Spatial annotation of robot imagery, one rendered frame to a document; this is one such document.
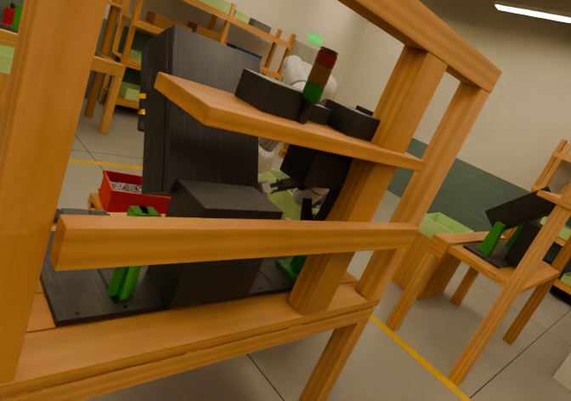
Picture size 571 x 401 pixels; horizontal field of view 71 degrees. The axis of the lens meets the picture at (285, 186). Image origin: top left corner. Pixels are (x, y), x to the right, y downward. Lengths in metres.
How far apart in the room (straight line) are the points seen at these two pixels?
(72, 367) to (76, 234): 0.39
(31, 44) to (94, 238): 0.34
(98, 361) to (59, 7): 0.77
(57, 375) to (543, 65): 8.25
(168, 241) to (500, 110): 7.94
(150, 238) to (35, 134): 0.28
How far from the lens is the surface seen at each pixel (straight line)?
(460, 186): 8.52
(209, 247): 0.95
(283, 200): 2.56
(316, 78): 1.04
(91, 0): 0.72
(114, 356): 1.14
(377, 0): 1.08
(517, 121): 8.39
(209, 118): 0.80
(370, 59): 10.07
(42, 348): 1.14
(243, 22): 7.39
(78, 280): 1.31
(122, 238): 0.84
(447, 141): 1.70
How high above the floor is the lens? 1.67
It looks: 16 degrees down
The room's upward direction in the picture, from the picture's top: 23 degrees clockwise
